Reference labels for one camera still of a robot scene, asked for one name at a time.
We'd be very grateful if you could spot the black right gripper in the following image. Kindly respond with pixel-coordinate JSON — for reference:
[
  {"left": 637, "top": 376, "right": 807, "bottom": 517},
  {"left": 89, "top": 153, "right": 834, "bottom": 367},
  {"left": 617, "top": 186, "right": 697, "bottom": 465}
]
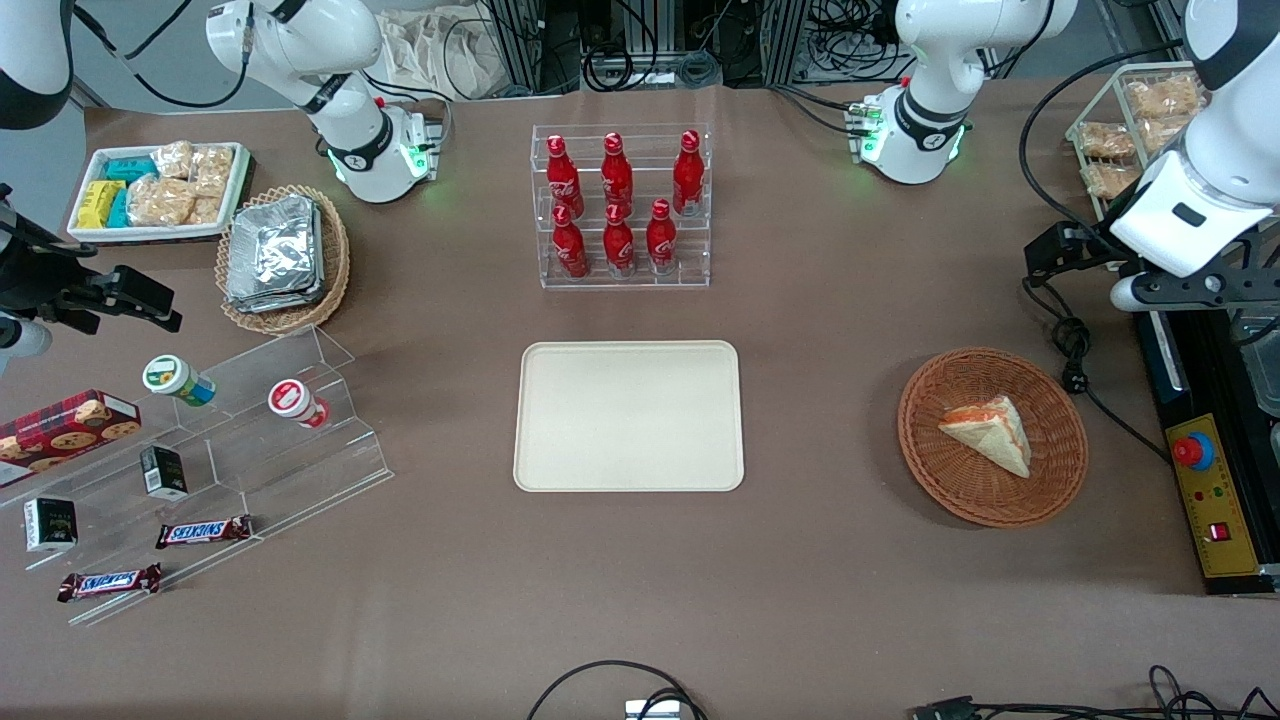
[{"left": 0, "top": 235, "right": 103, "bottom": 337}]

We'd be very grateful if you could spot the triangular sandwich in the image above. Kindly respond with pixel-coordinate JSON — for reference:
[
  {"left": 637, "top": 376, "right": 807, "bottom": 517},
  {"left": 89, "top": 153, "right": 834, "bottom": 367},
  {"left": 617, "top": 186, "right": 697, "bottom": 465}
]
[{"left": 937, "top": 395, "right": 1033, "bottom": 480}]

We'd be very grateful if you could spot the white rectangular snack tray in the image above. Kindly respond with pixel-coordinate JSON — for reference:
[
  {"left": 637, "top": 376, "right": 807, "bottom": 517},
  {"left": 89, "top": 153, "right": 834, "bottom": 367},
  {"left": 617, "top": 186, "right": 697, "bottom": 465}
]
[{"left": 66, "top": 141, "right": 252, "bottom": 245}]

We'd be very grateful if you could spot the tan oval wicker basket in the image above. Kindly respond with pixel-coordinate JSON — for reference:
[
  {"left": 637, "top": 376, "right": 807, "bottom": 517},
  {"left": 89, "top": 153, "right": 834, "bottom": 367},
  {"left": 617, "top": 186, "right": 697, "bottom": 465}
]
[{"left": 214, "top": 183, "right": 352, "bottom": 337}]

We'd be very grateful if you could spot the brown round wicker basket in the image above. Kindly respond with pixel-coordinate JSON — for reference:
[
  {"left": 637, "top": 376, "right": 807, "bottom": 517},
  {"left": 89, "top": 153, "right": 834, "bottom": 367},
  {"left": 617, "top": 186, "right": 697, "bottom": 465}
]
[{"left": 897, "top": 346, "right": 1090, "bottom": 529}]

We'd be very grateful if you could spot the beige plastic tray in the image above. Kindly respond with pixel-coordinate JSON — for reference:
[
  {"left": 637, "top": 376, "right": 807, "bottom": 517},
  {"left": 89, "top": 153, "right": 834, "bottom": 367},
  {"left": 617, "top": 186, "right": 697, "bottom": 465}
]
[{"left": 513, "top": 340, "right": 746, "bottom": 494}]

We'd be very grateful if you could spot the black machine housing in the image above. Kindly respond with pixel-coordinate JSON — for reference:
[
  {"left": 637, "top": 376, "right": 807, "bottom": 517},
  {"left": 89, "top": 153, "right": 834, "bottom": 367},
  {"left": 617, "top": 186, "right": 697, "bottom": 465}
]
[{"left": 1134, "top": 300, "right": 1280, "bottom": 598}]

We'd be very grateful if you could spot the steel machine pan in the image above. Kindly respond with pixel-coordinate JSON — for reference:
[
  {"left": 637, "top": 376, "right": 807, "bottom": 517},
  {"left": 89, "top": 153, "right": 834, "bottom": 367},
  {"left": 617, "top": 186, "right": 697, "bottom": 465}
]
[{"left": 1232, "top": 318, "right": 1280, "bottom": 418}]

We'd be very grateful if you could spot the yellow snack packet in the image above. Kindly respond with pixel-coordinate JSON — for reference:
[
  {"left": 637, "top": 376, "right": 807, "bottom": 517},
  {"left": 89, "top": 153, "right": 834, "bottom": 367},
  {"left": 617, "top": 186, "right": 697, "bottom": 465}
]
[{"left": 77, "top": 179, "right": 127, "bottom": 231}]

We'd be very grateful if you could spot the red cookie box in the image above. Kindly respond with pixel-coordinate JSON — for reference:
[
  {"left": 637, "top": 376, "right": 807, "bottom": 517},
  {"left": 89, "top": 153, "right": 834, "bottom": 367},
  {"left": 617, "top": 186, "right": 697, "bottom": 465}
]
[{"left": 0, "top": 389, "right": 143, "bottom": 490}]

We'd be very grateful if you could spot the clear bagged pastry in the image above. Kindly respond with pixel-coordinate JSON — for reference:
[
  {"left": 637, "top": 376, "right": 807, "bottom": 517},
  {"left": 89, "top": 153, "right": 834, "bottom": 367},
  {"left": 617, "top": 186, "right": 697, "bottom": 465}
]
[
  {"left": 1082, "top": 162, "right": 1143, "bottom": 200},
  {"left": 1077, "top": 121, "right": 1137, "bottom": 160},
  {"left": 1139, "top": 114, "right": 1193, "bottom": 153},
  {"left": 1126, "top": 75, "right": 1202, "bottom": 121}
]

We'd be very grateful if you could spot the green lid cup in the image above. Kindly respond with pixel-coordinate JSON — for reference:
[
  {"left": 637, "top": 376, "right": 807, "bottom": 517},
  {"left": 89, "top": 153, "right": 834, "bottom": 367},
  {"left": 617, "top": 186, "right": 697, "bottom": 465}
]
[{"left": 141, "top": 354, "right": 217, "bottom": 408}]

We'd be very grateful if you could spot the small black carton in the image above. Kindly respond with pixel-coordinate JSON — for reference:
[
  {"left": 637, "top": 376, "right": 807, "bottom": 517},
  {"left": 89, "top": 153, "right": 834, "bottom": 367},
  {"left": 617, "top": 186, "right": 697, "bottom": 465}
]
[
  {"left": 139, "top": 444, "right": 190, "bottom": 502},
  {"left": 23, "top": 496, "right": 80, "bottom": 554}
]

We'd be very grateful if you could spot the yellow control panel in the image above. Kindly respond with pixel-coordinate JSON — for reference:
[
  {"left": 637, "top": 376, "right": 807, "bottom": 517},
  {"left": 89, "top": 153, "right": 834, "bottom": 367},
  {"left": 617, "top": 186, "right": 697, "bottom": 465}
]
[{"left": 1164, "top": 412, "right": 1264, "bottom": 580}]

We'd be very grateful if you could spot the silver foil pack stack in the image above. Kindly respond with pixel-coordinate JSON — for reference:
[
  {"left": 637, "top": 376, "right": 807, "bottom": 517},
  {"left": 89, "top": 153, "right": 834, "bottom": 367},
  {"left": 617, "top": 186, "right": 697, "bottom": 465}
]
[{"left": 225, "top": 194, "right": 326, "bottom": 315}]

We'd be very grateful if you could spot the red lid cup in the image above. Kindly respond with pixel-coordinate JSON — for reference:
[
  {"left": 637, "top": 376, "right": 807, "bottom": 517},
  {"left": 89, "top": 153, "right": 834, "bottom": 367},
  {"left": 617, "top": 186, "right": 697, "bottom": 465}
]
[{"left": 267, "top": 378, "right": 332, "bottom": 430}]

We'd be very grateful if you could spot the snickers chocolate bar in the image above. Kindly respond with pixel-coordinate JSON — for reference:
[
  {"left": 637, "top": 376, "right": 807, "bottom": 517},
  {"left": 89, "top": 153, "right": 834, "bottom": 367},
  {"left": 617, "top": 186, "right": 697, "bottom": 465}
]
[
  {"left": 154, "top": 514, "right": 255, "bottom": 551},
  {"left": 56, "top": 562, "right": 164, "bottom": 604}
]

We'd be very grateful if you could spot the clear acrylic stepped shelf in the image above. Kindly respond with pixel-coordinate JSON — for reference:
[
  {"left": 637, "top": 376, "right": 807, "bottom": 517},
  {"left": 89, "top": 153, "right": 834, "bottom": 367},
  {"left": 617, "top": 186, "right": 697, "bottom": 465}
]
[{"left": 0, "top": 324, "right": 395, "bottom": 629}]

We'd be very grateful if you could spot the white plastic bag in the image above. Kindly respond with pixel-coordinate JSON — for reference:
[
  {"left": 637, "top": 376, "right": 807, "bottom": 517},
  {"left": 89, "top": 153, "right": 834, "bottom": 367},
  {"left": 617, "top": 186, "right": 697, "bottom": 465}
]
[{"left": 378, "top": 8, "right": 503, "bottom": 102}]

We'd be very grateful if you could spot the red cola bottle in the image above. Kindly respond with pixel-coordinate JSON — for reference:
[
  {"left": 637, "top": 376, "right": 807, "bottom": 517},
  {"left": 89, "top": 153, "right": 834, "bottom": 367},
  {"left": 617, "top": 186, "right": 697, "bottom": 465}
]
[
  {"left": 602, "top": 203, "right": 637, "bottom": 278},
  {"left": 545, "top": 135, "right": 585, "bottom": 219},
  {"left": 600, "top": 132, "right": 635, "bottom": 215},
  {"left": 645, "top": 198, "right": 679, "bottom": 276},
  {"left": 671, "top": 130, "right": 706, "bottom": 218},
  {"left": 551, "top": 205, "right": 590, "bottom": 280}
]

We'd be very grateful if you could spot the clear acrylic bottle rack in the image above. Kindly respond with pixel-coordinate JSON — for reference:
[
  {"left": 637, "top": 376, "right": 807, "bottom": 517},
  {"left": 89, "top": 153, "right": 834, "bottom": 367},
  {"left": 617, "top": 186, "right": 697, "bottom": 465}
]
[{"left": 531, "top": 122, "right": 714, "bottom": 292}]

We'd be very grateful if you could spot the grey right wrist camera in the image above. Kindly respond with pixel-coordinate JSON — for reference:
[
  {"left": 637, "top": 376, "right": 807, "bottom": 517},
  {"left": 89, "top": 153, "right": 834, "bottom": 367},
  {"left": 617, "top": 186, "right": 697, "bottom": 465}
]
[{"left": 0, "top": 314, "right": 54, "bottom": 377}]

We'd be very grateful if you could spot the black power cable with plug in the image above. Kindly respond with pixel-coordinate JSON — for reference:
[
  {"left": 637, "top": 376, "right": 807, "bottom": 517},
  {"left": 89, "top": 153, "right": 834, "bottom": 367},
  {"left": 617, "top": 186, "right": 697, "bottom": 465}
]
[{"left": 1020, "top": 276, "right": 1173, "bottom": 464}]

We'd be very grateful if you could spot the black left wrist cable box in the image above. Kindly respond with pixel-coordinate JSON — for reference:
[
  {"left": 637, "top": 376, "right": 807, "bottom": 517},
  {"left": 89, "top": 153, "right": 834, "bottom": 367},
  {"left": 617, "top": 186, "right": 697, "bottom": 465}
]
[{"left": 1024, "top": 219, "right": 1137, "bottom": 280}]

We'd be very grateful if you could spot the white wire rack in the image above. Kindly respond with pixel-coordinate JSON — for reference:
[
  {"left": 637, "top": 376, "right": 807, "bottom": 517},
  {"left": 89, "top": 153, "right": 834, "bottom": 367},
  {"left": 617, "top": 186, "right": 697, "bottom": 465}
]
[{"left": 1065, "top": 60, "right": 1217, "bottom": 272}]

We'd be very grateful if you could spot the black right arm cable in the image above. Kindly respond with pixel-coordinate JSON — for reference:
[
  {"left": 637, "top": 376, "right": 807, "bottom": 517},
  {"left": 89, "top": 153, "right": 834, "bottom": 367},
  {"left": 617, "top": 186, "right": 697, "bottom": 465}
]
[{"left": 72, "top": 0, "right": 253, "bottom": 111}]

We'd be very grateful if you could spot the thin black cable tangle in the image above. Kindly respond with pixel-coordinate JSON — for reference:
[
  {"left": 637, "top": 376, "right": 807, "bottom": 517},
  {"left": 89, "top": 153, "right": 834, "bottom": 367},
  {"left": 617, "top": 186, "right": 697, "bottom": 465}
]
[{"left": 975, "top": 664, "right": 1280, "bottom": 720}]

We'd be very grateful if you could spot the black background cable bundle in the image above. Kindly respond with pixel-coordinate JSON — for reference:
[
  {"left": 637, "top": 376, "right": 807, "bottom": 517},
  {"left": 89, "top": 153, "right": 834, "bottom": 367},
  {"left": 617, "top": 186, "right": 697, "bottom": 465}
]
[{"left": 578, "top": 40, "right": 723, "bottom": 93}]

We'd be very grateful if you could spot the black looped cable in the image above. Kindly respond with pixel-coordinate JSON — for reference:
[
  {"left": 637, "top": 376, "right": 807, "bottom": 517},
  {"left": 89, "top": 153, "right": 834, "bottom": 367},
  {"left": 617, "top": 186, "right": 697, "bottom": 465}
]
[{"left": 526, "top": 659, "right": 709, "bottom": 720}]

